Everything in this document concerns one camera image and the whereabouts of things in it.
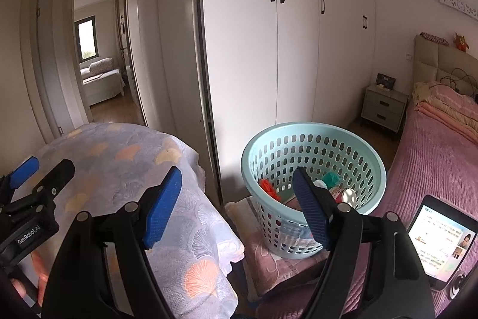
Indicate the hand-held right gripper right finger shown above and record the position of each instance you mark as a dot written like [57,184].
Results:
[310,208]

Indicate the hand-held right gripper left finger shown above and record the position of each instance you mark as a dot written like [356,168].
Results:
[162,208]

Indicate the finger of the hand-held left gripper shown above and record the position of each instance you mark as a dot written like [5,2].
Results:
[24,168]
[58,175]

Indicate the teal plastic basket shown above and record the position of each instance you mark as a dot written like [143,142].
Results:
[280,151]

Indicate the person's left hand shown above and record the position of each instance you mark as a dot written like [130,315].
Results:
[24,291]

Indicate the white plastic lid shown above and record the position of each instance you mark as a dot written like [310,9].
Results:
[321,185]

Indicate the metal can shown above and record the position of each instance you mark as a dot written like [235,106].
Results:
[345,197]

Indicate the teal crumpled wrapper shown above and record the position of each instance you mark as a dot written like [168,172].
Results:
[332,179]

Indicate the red crumpled wrapper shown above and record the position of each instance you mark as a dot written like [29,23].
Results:
[269,189]

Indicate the leaf printed grey cloth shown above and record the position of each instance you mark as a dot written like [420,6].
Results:
[112,162]

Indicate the light sofa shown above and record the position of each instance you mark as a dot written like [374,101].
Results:
[101,78]

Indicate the grey nightstand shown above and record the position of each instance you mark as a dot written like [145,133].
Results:
[384,108]

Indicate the bed with pink blanket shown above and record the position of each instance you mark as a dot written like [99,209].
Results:
[429,162]

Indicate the black smartphone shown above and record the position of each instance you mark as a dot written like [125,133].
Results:
[440,240]

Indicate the dark framed window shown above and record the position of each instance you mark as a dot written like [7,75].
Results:
[86,40]

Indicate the folded pink and yellow blankets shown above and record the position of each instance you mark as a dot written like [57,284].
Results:
[448,106]

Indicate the white wardrobe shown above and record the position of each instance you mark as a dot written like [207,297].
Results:
[242,42]

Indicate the beige padded headboard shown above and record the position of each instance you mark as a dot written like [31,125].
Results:
[433,61]

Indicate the patterned cloth strip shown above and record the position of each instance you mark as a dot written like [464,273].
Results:
[433,39]

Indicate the orange plush toy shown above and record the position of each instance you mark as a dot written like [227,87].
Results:
[461,41]

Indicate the dark photo frame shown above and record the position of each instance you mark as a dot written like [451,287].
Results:
[385,81]

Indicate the white wall decoration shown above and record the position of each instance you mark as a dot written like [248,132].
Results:
[457,3]

